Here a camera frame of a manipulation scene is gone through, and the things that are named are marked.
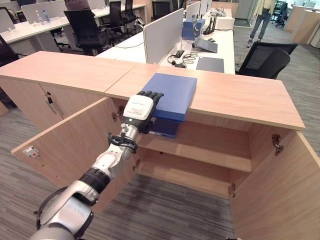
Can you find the black mesh office chair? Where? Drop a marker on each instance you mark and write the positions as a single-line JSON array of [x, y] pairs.
[[266, 58]]

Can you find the open grey laptop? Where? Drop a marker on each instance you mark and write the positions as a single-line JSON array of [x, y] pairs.
[[206, 45]]

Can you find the wooden cabinet shelf board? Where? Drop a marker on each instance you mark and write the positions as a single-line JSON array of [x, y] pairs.
[[200, 150]]

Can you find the white long desk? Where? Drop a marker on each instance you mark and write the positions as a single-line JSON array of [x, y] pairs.
[[50, 23]]

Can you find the blue file box on desk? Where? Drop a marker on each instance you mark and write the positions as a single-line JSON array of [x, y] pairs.
[[193, 28]]

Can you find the black desk power socket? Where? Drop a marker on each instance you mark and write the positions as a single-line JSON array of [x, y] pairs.
[[179, 54]]

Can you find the black wifi router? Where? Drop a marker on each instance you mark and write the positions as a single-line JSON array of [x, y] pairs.
[[210, 26]]

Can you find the closed wooden cabinet door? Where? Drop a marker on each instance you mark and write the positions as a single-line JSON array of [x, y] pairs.
[[57, 102]]

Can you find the metal door hinge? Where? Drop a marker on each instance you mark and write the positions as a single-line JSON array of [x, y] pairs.
[[277, 144], [232, 190]]

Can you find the white desk divider panel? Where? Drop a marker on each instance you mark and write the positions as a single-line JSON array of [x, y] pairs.
[[163, 37], [43, 8]]

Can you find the dark notebook on desk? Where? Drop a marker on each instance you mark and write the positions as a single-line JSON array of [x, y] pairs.
[[210, 64]]

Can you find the person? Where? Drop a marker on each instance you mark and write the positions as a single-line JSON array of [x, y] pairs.
[[261, 21]]

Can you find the white box on desk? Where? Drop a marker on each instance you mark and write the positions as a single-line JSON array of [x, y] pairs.
[[224, 23]]

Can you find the blue box folder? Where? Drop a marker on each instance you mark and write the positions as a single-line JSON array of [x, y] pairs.
[[172, 96]]

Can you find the wooden office cabinet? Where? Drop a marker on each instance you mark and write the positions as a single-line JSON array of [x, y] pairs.
[[160, 120]]

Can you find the wooden right cabinet door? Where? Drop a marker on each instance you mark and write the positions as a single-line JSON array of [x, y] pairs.
[[276, 185]]

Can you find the white office desk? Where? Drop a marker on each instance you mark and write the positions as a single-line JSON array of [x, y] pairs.
[[175, 50]]

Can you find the clear water bottle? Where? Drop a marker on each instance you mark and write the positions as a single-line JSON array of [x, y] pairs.
[[38, 17]]

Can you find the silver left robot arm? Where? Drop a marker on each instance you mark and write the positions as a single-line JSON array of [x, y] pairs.
[[82, 185]]

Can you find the wooden left cabinet door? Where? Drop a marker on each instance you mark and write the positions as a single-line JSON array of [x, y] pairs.
[[72, 152]]

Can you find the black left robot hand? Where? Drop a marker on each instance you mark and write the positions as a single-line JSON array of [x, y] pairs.
[[139, 109]]

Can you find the white red door latch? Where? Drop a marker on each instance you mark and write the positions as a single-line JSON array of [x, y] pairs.
[[31, 152]]

